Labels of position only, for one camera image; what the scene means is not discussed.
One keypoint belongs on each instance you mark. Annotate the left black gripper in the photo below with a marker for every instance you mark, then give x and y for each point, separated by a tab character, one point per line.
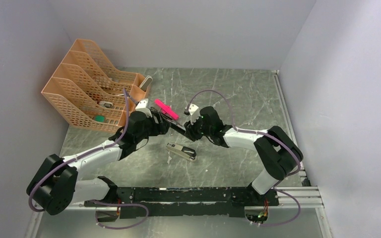
160	128

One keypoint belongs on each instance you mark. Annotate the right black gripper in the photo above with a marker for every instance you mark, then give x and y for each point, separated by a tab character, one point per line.
191	132

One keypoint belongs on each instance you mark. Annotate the beige black stapler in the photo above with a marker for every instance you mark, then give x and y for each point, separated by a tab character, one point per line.
183	151

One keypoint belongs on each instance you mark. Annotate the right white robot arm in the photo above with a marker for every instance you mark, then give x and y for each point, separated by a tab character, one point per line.
279	154

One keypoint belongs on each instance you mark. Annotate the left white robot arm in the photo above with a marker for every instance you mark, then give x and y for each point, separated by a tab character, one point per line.
58	182

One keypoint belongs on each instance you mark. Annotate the silver tape dispenser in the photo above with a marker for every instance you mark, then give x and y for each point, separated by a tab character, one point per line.
106	104

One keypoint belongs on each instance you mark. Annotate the green round object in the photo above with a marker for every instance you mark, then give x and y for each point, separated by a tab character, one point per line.
99	118

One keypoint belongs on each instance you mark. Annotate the grey white device in organizer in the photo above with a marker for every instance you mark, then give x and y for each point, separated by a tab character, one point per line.
146	83

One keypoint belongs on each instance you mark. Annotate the orange mesh file organizer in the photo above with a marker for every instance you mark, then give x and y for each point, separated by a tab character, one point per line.
86	76

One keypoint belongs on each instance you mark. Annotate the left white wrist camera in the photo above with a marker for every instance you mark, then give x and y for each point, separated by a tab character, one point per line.
142	106

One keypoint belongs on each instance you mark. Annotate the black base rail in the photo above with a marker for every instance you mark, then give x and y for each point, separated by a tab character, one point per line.
185	201

